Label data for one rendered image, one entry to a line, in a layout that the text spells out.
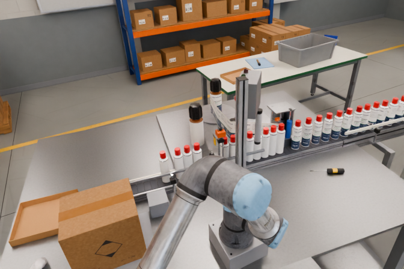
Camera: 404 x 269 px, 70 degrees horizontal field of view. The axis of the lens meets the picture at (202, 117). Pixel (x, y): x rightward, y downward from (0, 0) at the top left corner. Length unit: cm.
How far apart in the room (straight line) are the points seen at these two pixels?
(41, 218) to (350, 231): 156
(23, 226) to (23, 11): 422
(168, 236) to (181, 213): 7
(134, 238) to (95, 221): 19
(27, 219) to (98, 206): 62
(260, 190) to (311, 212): 91
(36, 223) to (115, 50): 437
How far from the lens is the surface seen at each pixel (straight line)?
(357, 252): 236
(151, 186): 171
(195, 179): 82
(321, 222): 163
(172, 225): 86
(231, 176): 77
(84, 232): 127
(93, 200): 137
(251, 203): 75
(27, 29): 564
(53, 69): 580
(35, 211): 189
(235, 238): 131
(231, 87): 290
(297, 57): 338
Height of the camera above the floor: 203
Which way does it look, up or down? 31 degrees down
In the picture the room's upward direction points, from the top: 4 degrees counter-clockwise
